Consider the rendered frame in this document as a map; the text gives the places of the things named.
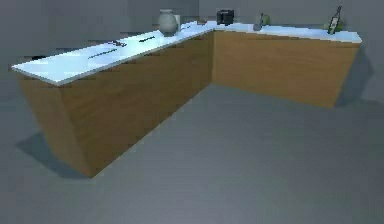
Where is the dark bottle with white label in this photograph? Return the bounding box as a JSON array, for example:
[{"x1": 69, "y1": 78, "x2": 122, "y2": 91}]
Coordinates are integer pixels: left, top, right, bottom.
[{"x1": 327, "y1": 5, "x2": 343, "y2": 35}]

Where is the wooden counter with white top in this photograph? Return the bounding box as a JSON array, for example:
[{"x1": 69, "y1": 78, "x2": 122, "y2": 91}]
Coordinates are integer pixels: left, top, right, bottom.
[{"x1": 11, "y1": 20, "x2": 363, "y2": 178}]

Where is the grey round vase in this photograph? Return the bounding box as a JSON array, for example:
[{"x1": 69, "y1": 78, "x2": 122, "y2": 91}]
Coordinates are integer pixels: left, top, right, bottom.
[{"x1": 157, "y1": 8, "x2": 178, "y2": 37}]

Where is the black long knife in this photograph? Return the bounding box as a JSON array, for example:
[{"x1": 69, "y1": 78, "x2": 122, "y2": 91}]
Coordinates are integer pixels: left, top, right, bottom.
[{"x1": 87, "y1": 48, "x2": 118, "y2": 60}]

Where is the green round fruit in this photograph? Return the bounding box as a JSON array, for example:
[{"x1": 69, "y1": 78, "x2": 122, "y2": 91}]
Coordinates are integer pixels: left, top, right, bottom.
[{"x1": 323, "y1": 20, "x2": 346, "y2": 34}]

